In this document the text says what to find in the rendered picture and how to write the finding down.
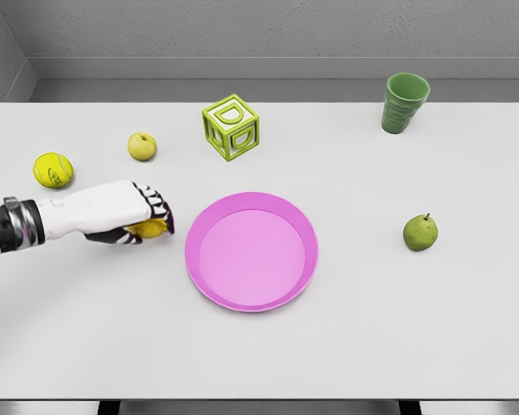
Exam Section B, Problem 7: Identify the yellow apple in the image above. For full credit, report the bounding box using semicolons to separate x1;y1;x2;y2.
127;131;158;163

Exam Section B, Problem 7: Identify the yellow tennis ball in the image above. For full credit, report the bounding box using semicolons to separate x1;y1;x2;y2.
32;151;74;190

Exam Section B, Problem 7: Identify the green ribbed cup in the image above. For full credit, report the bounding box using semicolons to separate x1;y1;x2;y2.
381;72;431;135

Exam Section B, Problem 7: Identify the yellow lemon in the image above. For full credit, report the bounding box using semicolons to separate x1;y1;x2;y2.
127;218;170;241

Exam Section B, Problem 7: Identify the pink round plate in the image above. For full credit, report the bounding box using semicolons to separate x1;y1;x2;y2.
184;191;319;314

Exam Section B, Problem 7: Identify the green letter block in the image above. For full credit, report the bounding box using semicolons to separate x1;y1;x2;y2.
201;93;260;163

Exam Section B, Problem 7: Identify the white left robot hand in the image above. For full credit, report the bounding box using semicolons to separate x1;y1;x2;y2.
67;180;176;246

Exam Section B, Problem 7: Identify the green pear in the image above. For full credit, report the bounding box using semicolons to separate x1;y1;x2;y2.
402;213;439;253

